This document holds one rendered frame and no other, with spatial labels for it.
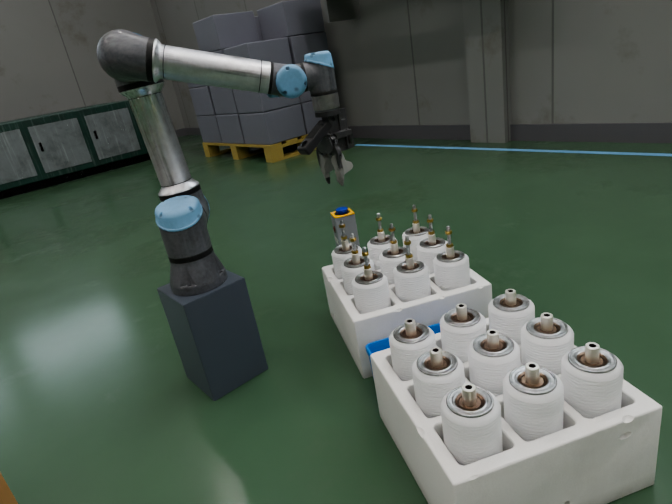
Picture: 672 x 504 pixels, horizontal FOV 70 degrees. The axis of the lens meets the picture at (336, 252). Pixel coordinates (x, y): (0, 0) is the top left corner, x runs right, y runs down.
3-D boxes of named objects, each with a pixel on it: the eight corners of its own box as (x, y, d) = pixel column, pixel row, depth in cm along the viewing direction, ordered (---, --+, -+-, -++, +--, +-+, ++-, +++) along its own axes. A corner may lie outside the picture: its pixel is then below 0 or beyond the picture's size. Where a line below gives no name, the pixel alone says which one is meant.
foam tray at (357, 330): (363, 379, 130) (353, 321, 123) (330, 314, 165) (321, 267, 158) (494, 340, 136) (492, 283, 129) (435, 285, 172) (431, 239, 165)
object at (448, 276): (478, 318, 135) (474, 259, 128) (444, 325, 134) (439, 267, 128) (465, 302, 144) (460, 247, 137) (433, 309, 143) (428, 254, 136)
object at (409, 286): (395, 321, 141) (387, 265, 134) (426, 312, 142) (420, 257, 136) (407, 337, 132) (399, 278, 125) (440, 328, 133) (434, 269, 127)
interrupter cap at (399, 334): (401, 348, 97) (401, 346, 96) (387, 331, 104) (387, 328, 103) (436, 338, 98) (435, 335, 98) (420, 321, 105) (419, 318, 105)
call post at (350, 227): (349, 300, 172) (334, 218, 160) (344, 292, 178) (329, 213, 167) (367, 295, 173) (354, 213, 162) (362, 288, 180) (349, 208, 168)
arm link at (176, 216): (164, 263, 122) (147, 212, 117) (170, 245, 134) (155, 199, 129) (211, 252, 123) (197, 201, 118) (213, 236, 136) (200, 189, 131)
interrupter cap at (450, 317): (454, 332, 99) (454, 329, 99) (438, 316, 106) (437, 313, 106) (487, 322, 100) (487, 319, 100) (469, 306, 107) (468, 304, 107)
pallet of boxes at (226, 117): (344, 140, 490) (321, -3, 442) (273, 162, 441) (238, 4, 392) (270, 138, 593) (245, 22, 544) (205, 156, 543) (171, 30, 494)
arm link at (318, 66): (298, 55, 133) (328, 50, 134) (306, 96, 137) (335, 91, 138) (302, 54, 126) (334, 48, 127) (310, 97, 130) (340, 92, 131)
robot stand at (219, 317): (214, 402, 131) (183, 305, 120) (186, 377, 145) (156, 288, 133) (268, 369, 141) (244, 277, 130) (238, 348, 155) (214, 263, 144)
